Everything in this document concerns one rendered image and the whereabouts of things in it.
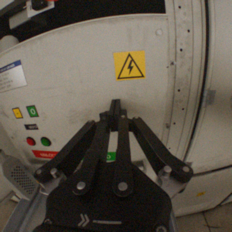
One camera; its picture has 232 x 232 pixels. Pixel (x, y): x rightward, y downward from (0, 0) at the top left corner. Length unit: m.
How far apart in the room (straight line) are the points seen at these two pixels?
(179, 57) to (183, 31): 0.07
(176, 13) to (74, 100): 0.32
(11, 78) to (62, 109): 0.16
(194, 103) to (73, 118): 0.35
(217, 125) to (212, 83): 0.16
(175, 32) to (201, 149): 0.41
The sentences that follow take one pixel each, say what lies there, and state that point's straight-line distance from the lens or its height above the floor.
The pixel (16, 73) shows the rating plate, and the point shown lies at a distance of 0.32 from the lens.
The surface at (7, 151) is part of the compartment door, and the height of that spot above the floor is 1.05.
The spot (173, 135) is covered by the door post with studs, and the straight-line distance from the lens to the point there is 0.41.
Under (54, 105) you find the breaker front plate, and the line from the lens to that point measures 0.27.
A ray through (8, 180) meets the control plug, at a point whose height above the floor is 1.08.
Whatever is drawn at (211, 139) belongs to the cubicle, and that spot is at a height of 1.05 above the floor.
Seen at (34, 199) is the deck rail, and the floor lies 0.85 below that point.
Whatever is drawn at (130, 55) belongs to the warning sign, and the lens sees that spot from 0.21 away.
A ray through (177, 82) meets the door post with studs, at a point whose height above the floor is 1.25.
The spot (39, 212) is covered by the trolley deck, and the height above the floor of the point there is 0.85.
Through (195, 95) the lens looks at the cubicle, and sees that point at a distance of 0.38.
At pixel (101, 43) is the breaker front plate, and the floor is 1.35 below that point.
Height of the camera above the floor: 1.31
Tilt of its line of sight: 26 degrees down
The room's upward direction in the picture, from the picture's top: 6 degrees counter-clockwise
